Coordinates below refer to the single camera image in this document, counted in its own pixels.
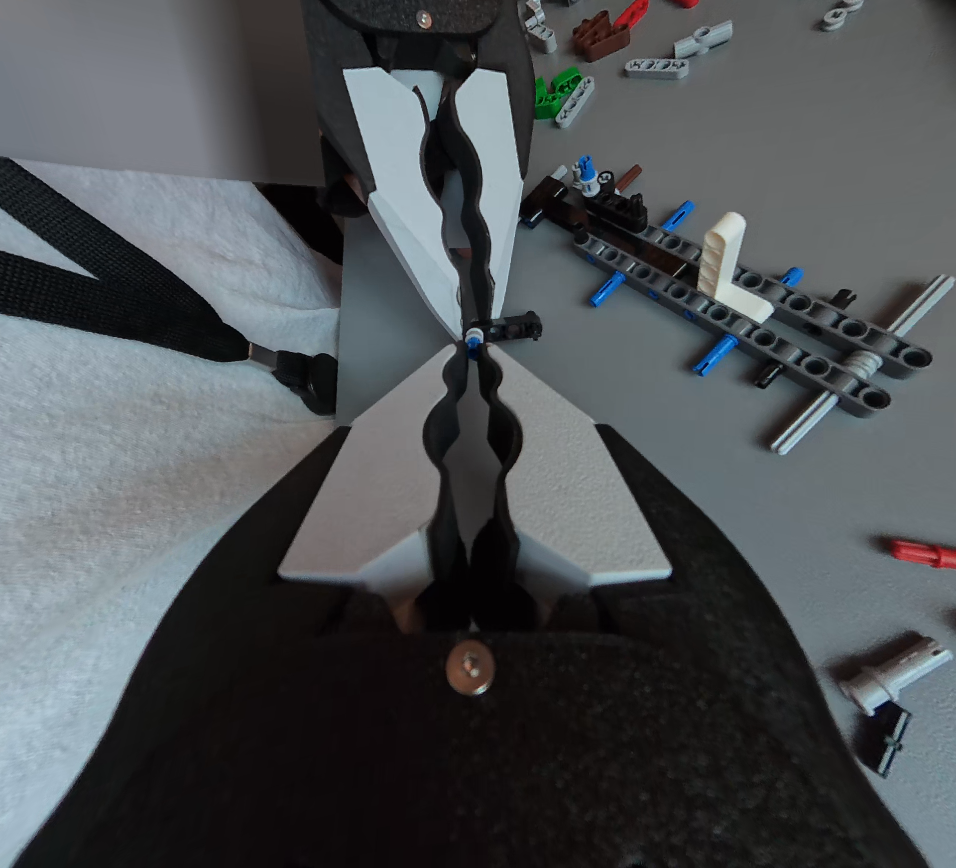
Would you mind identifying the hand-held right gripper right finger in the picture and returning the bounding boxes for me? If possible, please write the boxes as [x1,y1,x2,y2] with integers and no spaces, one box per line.
[471,345,675,631]

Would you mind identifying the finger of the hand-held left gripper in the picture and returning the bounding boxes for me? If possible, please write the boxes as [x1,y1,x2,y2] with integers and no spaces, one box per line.
[342,65,468,342]
[441,69,525,327]

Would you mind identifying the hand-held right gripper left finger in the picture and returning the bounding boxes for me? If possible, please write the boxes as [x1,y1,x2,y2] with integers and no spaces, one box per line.
[278,342,472,631]

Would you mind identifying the small black lego connector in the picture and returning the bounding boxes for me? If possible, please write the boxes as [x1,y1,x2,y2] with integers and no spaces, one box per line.
[478,310,544,345]

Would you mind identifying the scattered mixed lego pieces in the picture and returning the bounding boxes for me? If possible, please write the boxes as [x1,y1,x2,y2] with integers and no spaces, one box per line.
[502,0,871,129]

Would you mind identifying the grey lego beam chassis assembly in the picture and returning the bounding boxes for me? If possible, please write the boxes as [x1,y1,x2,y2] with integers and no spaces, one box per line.
[519,154,956,454]

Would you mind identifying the cluster of lego pins connectors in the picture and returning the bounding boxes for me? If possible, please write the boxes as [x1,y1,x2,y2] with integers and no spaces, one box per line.
[835,538,956,779]

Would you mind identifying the black harness strap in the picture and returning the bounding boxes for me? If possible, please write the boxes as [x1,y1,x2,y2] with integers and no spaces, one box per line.
[0,157,341,417]

